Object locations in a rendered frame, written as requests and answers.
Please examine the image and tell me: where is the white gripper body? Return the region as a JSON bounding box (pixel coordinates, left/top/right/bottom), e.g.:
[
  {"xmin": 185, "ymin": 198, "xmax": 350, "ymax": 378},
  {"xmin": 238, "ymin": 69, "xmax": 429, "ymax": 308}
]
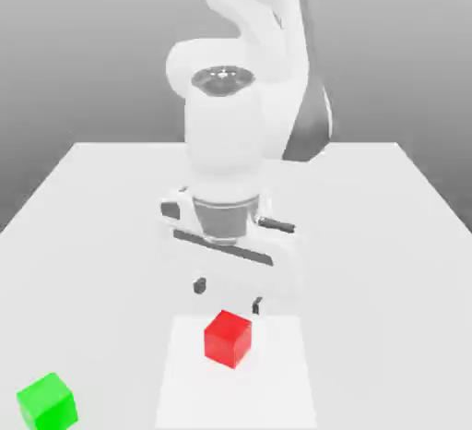
[{"xmin": 166, "ymin": 225, "xmax": 299, "ymax": 302}]

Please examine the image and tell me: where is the small red cube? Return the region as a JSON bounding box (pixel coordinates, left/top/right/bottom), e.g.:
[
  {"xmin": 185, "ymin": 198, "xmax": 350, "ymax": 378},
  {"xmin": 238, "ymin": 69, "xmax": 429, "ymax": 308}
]
[{"xmin": 203, "ymin": 309, "xmax": 254, "ymax": 370}]

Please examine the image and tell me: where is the small green cube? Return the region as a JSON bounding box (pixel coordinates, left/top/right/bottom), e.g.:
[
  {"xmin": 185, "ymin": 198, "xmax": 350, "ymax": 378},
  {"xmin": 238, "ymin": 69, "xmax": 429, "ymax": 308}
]
[{"xmin": 16, "ymin": 371, "xmax": 79, "ymax": 430}]

